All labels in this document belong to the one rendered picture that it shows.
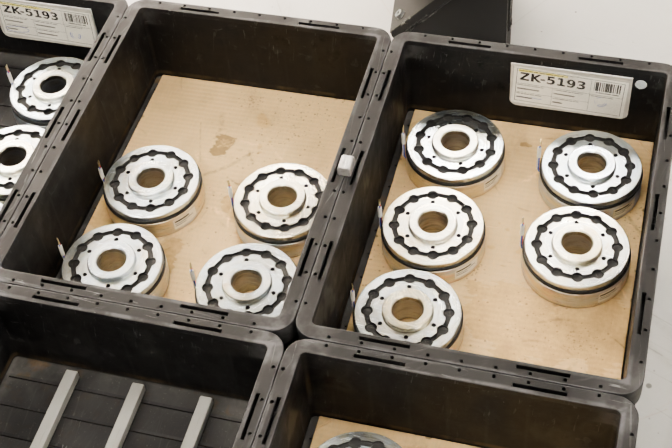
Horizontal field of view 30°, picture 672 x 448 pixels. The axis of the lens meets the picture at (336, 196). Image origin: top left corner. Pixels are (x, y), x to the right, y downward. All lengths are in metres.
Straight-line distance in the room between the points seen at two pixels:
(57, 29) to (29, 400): 0.47
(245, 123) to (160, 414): 0.37
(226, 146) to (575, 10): 0.57
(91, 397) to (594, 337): 0.48
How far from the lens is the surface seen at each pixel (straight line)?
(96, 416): 1.20
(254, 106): 1.42
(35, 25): 1.51
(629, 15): 1.72
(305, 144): 1.37
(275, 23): 1.37
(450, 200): 1.27
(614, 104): 1.34
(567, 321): 1.22
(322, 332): 1.09
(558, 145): 1.32
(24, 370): 1.25
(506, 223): 1.29
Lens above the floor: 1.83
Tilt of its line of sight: 49 degrees down
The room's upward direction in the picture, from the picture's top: 6 degrees counter-clockwise
